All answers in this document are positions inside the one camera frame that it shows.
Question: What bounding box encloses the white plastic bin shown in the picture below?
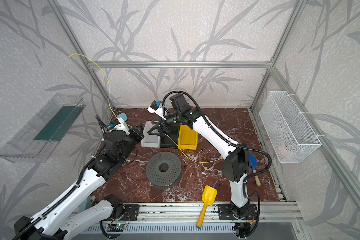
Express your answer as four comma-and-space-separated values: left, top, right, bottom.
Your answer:
141, 121, 160, 148

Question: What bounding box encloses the light blue brush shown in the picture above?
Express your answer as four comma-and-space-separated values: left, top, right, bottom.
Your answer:
117, 113, 128, 122

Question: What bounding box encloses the blue wooden handled tool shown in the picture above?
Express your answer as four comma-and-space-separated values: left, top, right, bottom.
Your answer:
250, 154, 261, 187

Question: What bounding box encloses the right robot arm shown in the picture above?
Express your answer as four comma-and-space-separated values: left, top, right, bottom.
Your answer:
148, 91, 273, 220

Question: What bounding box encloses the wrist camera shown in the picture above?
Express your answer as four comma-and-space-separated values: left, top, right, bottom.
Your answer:
148, 101, 166, 120
109, 118, 130, 136

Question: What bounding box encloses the white wire basket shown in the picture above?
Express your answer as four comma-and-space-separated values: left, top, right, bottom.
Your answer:
259, 91, 322, 164

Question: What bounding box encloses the clear plastic wall tray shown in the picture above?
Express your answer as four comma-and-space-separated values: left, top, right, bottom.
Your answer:
0, 94, 86, 163

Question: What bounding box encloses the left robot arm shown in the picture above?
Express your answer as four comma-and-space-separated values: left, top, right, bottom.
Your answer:
14, 117, 144, 240

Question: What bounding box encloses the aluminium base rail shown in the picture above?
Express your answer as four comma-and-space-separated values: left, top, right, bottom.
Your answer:
123, 202, 304, 224

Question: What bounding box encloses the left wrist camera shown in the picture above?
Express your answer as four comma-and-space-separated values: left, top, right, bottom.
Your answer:
109, 118, 130, 136

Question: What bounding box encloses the yellow cable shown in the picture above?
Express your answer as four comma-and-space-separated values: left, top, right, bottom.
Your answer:
67, 53, 224, 164

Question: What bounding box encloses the yellow plastic bin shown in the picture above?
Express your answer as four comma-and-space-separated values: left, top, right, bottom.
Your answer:
178, 125, 198, 151

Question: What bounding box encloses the pink item in basket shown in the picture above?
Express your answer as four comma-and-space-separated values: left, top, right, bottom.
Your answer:
277, 145, 293, 158

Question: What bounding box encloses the grey cable spool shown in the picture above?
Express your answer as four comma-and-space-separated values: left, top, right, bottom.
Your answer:
146, 152, 182, 190

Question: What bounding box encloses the black plastic bin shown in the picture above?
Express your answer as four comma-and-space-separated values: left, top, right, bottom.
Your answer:
160, 127, 180, 149

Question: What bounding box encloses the yellow plastic scoop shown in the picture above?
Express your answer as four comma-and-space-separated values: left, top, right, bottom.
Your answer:
196, 186, 218, 229

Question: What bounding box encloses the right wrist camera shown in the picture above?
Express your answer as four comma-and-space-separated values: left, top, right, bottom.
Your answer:
148, 101, 166, 120

